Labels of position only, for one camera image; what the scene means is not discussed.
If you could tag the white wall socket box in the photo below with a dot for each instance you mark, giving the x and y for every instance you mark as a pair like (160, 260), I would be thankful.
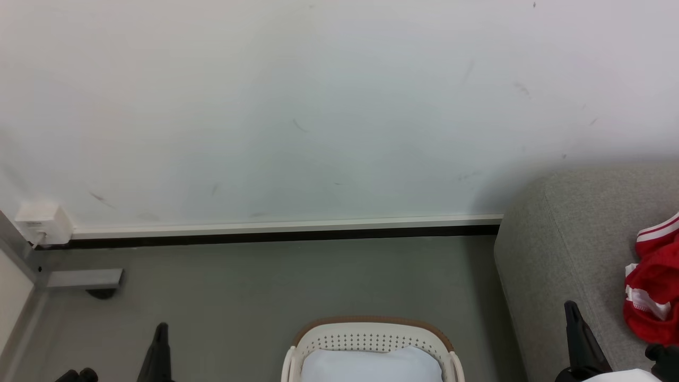
(45, 223)

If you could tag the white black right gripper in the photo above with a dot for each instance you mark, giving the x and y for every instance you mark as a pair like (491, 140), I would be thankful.
(620, 376)

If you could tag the black round floor foot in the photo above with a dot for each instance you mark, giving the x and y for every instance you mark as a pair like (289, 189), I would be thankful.
(102, 293)

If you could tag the grey fabric sofa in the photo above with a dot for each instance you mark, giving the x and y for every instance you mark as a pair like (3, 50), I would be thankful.
(562, 239)

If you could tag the grey metal floor bracket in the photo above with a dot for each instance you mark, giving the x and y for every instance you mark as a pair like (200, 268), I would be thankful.
(85, 277)

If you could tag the white perforated laundry basket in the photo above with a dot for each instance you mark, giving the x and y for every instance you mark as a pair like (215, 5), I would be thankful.
(371, 334)

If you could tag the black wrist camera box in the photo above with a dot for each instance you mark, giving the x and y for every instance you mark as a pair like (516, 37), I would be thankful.
(666, 363)
(79, 375)

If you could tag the grey metal frame post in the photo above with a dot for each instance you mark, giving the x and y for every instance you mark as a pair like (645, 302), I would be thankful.
(21, 260)

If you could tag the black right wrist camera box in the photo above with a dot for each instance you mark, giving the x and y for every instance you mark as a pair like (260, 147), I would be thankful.
(666, 363)

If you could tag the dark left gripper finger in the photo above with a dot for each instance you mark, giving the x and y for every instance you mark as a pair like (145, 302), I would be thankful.
(158, 353)

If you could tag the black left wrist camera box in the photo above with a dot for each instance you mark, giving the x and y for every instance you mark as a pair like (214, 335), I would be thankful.
(79, 375)

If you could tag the white wall baseboard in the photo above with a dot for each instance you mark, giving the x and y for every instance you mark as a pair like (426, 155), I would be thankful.
(286, 227)

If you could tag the red jersey with white trim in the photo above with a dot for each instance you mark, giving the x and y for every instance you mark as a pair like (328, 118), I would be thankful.
(655, 297)

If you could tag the pale white cloth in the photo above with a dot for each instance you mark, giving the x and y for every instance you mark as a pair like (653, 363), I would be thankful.
(371, 366)

